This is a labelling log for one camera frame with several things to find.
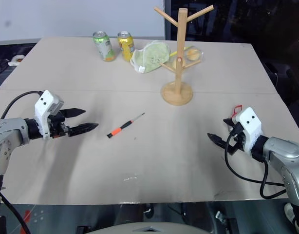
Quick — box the yellow stick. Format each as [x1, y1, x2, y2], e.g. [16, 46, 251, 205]
[169, 46, 192, 57]

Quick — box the wooden tree-shaped hanger stand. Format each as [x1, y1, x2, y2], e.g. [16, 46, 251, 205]
[153, 4, 215, 107]

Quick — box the orange and black screwdriver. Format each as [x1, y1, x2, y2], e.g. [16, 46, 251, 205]
[106, 112, 146, 140]

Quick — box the green drink can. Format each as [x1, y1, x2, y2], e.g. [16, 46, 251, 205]
[92, 31, 117, 62]

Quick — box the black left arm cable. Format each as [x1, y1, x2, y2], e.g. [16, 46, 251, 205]
[0, 91, 44, 120]

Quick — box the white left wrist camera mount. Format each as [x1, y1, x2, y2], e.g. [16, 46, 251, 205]
[34, 90, 65, 139]

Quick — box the yellow drink can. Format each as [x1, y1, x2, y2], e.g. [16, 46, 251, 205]
[117, 31, 135, 62]

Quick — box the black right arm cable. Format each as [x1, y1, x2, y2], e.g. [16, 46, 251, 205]
[224, 123, 290, 199]

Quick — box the beige cardboard sheet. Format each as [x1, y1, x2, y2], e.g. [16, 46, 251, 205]
[0, 36, 280, 94]
[0, 90, 299, 206]

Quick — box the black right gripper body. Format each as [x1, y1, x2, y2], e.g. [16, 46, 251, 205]
[226, 122, 248, 155]

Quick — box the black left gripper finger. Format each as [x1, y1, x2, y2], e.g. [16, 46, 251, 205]
[67, 123, 99, 137]
[59, 107, 87, 118]

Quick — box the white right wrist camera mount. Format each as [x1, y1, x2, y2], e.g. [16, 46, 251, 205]
[235, 106, 262, 156]

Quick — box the black cable under arm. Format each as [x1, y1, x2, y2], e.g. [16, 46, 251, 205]
[0, 192, 32, 234]

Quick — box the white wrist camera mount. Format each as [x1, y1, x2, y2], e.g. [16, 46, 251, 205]
[34, 90, 65, 139]
[235, 106, 262, 156]

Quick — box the light grey robot torso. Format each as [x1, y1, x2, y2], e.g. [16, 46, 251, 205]
[85, 221, 211, 234]

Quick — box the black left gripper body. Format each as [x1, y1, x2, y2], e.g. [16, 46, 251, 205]
[47, 113, 70, 139]

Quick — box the white plastic device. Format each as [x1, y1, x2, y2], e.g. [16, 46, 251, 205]
[8, 55, 25, 67]

